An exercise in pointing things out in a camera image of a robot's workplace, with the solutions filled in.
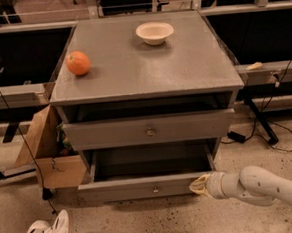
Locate brown cardboard box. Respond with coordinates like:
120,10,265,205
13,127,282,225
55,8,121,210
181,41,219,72
14,106,87,189

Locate grey drawer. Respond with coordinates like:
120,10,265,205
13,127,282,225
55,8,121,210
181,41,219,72
63,109,234,150
79,139,218,203

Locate black cable on left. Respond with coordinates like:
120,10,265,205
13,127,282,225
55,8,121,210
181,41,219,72
0,83,59,218

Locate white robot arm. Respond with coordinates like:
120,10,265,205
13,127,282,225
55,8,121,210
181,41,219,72
189,165,292,207

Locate grey drawer cabinet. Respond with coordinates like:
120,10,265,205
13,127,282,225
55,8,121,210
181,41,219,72
50,11,243,166

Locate white paper bowl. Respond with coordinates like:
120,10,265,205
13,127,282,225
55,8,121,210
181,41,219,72
136,22,174,46

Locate grey top drawer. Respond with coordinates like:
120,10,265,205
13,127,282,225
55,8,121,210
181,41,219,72
63,109,234,150

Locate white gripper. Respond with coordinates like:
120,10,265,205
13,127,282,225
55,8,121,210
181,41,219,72
190,171,227,200

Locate small yellow foam piece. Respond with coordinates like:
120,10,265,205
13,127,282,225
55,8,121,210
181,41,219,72
245,62,263,71

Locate orange fruit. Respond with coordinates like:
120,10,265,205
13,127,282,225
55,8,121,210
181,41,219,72
66,51,90,76

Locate black power adapter with cable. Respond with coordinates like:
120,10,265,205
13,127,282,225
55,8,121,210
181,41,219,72
215,67,292,158

